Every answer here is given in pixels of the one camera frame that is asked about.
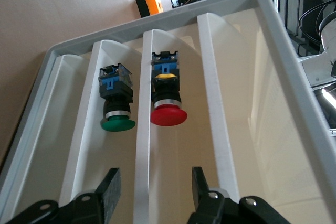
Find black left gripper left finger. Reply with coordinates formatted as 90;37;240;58
5;167;122;224

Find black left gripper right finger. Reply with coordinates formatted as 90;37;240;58
187;166;291;224

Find grey plastic drawer tray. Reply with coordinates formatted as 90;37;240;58
0;0;336;224

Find dark grey storage cabinet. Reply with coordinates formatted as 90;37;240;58
272;0;329;59

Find red mushroom push button switch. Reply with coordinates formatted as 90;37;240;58
150;50;188;127

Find green mushroom push button switch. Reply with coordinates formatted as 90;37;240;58
98;62;137;132

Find orange enclosure box with hole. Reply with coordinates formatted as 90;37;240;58
135;0;164;18

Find thin black cable loops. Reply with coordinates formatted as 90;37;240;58
298;0;336;45

